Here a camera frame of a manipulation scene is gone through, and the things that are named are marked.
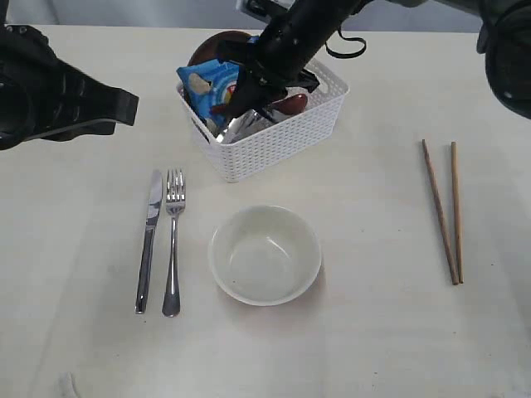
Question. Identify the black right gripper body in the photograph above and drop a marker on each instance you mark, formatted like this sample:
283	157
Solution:
278	57

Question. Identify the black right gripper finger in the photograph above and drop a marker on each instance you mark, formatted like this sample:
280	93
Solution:
249	94
267	108

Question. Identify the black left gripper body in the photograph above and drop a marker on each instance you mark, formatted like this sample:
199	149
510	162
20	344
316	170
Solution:
43	97

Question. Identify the silver metal cup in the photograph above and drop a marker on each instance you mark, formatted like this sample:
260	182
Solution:
246	125

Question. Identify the blue chips snack bag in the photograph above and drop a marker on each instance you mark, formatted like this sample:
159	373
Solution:
208	85

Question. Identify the silver metal fork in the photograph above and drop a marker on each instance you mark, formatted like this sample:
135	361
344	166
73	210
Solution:
175	204

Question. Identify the silver table knife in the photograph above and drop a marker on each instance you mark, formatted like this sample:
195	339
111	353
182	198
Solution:
153	210

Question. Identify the speckled white bowl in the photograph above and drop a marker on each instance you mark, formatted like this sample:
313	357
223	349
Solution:
264	256

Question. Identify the wooden chopstick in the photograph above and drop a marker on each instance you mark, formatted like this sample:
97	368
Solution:
440	214
456	208

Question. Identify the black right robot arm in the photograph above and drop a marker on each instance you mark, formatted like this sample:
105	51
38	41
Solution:
506	51

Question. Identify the brown wooden spoon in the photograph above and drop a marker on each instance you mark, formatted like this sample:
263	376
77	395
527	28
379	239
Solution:
293	105

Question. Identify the white perforated plastic basket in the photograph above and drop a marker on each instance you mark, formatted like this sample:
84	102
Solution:
274	142

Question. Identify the brown round plate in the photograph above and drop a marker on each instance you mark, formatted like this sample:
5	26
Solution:
207	51

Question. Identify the grey backdrop curtain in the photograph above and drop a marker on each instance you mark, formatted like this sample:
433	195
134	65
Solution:
124	12

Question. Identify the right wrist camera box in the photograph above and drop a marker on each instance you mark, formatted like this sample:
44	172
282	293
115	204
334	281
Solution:
264	9

